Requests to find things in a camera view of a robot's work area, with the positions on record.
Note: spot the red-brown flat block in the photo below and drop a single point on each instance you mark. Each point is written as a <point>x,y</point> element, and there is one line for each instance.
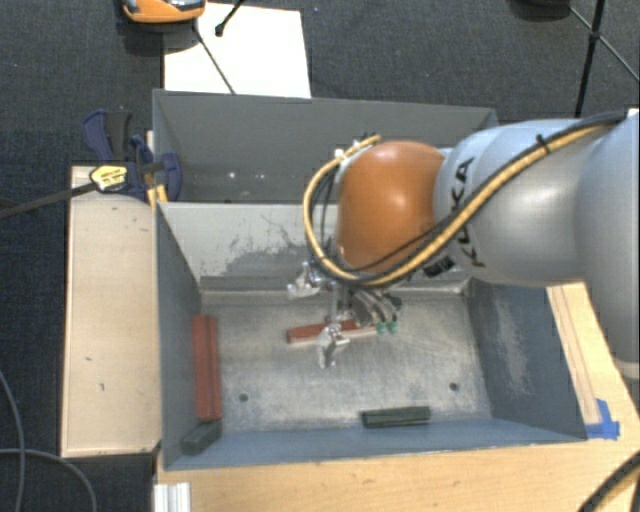
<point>207,367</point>
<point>305,334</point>

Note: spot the pale wood board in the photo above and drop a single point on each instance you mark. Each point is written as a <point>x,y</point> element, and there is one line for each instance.
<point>107,320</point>

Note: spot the dark green flat block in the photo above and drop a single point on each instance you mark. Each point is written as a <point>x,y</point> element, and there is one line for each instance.
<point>201,438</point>
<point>396,417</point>

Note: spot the grey metal bin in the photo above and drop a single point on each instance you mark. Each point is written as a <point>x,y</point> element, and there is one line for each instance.
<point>310,380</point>

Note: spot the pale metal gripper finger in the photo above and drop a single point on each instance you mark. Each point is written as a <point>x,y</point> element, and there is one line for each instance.
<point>324,350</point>
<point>341,342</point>

